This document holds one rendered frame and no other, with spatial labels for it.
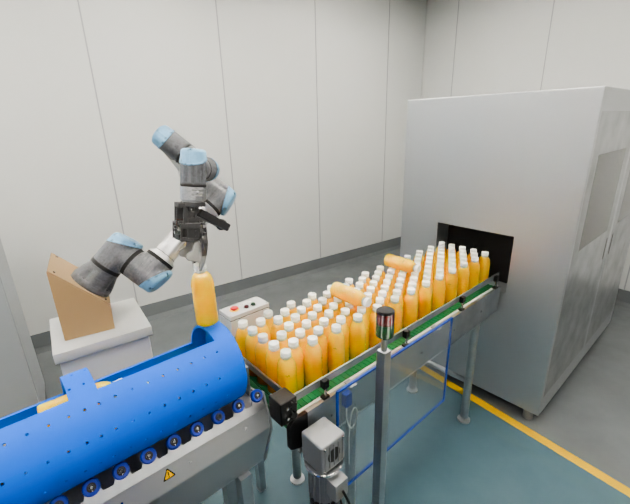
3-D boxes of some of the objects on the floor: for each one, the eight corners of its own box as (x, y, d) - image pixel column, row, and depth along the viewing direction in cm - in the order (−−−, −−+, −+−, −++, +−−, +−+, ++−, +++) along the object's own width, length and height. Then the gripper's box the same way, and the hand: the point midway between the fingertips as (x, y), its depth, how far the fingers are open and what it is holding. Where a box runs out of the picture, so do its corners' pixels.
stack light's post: (369, 560, 170) (375, 349, 135) (375, 554, 173) (383, 345, 137) (376, 567, 168) (384, 354, 132) (382, 561, 170) (392, 350, 135)
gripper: (169, 199, 115) (170, 267, 119) (183, 203, 106) (183, 276, 110) (197, 200, 120) (196, 265, 124) (212, 203, 112) (211, 273, 116)
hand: (199, 265), depth 119 cm, fingers closed on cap, 4 cm apart
